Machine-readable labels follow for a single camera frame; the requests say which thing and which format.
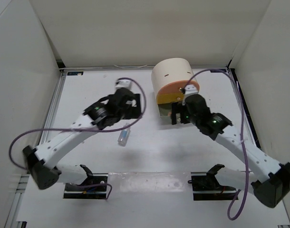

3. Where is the pale bottom drawer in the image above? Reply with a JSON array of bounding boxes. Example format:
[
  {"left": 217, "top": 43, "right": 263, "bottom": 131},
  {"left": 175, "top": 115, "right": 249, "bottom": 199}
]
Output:
[{"left": 158, "top": 103, "right": 172, "bottom": 125}]

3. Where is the yellow drawer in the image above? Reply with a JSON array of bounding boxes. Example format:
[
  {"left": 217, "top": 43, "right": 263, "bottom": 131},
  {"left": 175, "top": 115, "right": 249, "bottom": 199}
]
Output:
[{"left": 156, "top": 93, "right": 184, "bottom": 105}]

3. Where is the clear bottle blue label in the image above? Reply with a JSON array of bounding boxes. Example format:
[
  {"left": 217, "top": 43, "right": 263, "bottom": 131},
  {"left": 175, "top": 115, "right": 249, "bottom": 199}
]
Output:
[{"left": 117, "top": 123, "right": 131, "bottom": 147}]

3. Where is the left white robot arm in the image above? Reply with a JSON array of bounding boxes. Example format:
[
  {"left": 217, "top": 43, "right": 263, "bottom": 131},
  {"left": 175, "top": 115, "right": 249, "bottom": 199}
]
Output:
[{"left": 23, "top": 88, "right": 141, "bottom": 190}]

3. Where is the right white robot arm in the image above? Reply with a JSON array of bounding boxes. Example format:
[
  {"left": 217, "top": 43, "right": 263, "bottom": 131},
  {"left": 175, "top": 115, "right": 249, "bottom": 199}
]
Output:
[{"left": 170, "top": 94, "right": 290, "bottom": 208}]

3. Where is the cream round drawer cabinet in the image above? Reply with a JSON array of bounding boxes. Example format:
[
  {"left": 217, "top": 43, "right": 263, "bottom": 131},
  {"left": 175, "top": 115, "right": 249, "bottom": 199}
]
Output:
[{"left": 151, "top": 57, "right": 200, "bottom": 105}]

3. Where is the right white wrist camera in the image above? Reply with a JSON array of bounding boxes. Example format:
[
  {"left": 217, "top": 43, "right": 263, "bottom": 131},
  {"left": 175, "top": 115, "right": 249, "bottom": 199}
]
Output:
[{"left": 182, "top": 84, "right": 199, "bottom": 97}]

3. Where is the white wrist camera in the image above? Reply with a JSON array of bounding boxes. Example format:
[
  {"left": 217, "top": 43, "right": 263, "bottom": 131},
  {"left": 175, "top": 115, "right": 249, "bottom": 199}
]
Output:
[
  {"left": 182, "top": 84, "right": 199, "bottom": 97},
  {"left": 115, "top": 79, "right": 132, "bottom": 90}
]

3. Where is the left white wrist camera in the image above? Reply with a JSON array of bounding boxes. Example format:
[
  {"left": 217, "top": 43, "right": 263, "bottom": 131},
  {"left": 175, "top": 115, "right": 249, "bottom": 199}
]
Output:
[{"left": 115, "top": 79, "right": 132, "bottom": 90}]

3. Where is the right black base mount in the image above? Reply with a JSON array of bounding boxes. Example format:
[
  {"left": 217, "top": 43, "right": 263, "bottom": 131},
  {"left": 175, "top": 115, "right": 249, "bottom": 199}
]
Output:
[{"left": 187, "top": 172, "right": 237, "bottom": 201}]

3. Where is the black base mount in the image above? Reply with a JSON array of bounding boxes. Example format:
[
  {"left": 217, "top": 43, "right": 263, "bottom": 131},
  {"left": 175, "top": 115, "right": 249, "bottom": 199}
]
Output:
[
  {"left": 187, "top": 172, "right": 237, "bottom": 201},
  {"left": 63, "top": 173, "right": 110, "bottom": 200}
]

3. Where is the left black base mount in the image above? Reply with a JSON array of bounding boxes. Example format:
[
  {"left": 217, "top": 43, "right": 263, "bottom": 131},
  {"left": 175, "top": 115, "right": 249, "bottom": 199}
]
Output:
[{"left": 63, "top": 173, "right": 110, "bottom": 200}]

